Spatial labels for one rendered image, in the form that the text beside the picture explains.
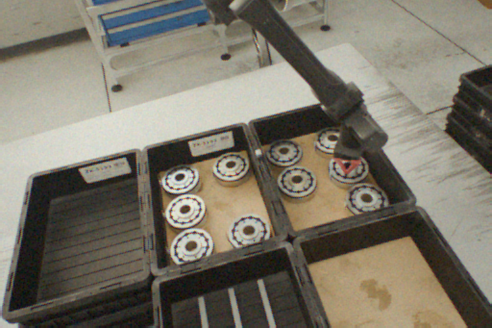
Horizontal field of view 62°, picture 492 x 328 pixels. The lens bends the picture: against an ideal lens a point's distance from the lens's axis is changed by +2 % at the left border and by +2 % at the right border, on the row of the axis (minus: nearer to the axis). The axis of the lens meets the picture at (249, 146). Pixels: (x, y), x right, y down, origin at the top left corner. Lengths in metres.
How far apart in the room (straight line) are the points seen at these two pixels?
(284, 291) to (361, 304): 0.16
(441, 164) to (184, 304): 0.87
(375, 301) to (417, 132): 0.69
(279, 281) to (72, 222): 0.57
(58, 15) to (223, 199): 2.91
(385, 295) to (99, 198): 0.78
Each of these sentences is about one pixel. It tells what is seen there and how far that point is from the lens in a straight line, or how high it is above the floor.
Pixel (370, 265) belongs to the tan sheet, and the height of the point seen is 0.83.
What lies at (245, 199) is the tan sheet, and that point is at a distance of 1.08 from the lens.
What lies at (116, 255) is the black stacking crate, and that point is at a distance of 1.09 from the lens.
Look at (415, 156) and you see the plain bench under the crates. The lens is 1.39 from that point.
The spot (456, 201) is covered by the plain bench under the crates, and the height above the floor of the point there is 0.70.
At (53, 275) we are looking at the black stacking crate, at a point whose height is 0.83.
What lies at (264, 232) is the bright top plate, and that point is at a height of 0.86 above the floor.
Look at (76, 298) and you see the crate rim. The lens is 0.95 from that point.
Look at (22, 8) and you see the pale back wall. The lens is 3.78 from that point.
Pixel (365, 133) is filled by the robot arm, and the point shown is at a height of 1.07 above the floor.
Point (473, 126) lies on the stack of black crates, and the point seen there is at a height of 0.42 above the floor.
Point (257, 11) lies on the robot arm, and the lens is 0.69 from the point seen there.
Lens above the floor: 1.69
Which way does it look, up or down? 45 degrees down
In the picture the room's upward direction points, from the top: 9 degrees counter-clockwise
